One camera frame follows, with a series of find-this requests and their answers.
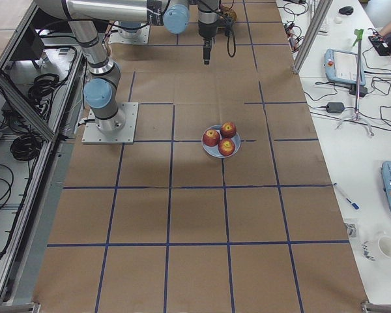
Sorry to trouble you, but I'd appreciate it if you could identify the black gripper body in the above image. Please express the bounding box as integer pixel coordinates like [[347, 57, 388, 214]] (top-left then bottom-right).
[[197, 0, 219, 40]]

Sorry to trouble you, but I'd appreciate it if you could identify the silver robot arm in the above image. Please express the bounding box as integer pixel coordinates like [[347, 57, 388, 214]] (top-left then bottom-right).
[[117, 21, 148, 38], [36, 0, 220, 133]]

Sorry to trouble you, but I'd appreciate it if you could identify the red apple plate back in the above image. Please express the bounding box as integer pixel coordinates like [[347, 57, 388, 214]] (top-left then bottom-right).
[[220, 121, 237, 138]]

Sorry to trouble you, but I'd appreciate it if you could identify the red apple plate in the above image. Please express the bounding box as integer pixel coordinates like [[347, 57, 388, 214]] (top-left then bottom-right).
[[218, 138, 236, 157], [202, 128, 220, 147], [220, 121, 237, 138]]

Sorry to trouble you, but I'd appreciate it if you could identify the red apple plate left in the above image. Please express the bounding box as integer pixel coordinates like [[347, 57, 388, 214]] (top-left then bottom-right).
[[202, 128, 220, 147]]

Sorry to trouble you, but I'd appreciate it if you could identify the light blue plate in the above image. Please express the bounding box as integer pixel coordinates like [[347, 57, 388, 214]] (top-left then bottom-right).
[[201, 125, 241, 158]]

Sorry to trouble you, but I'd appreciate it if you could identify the red apple plate front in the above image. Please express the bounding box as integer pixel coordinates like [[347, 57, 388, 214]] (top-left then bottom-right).
[[218, 138, 236, 157]]

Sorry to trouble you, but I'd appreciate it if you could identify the black computer mouse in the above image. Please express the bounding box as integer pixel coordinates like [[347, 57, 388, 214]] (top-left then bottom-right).
[[338, 6, 354, 16]]

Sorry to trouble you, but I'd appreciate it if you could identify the black power adapter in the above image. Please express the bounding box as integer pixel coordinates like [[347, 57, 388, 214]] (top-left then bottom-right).
[[325, 102, 345, 114]]

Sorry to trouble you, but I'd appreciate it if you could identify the green tipped grabber stick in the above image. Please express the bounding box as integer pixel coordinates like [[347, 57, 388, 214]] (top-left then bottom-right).
[[336, 29, 374, 137]]

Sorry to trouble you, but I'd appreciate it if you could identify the blue white pen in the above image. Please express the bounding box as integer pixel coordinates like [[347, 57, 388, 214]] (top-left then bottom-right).
[[333, 183, 360, 210]]

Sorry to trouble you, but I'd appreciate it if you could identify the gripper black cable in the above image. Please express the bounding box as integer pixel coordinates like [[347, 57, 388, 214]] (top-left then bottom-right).
[[214, 8, 237, 59]]

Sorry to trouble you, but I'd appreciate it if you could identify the aluminium frame post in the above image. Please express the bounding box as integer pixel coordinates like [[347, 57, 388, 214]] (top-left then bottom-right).
[[291, 0, 332, 74]]

